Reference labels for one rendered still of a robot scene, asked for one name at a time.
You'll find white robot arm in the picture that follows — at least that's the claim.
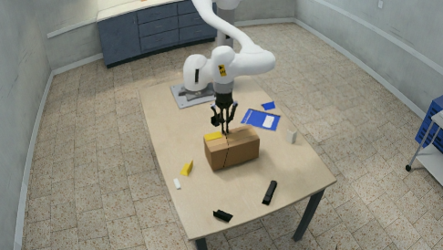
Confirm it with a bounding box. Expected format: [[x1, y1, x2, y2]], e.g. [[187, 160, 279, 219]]
[[178, 0, 275, 101]]

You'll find brown cardboard box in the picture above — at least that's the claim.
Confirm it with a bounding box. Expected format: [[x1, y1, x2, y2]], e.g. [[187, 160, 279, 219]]
[[203, 124, 260, 171]]

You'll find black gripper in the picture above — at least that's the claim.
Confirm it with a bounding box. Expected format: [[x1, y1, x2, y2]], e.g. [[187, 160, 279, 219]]
[[211, 91, 238, 134]]

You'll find blue notebook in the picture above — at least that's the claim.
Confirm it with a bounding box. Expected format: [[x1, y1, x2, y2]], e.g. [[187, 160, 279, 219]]
[[241, 109, 281, 132]]

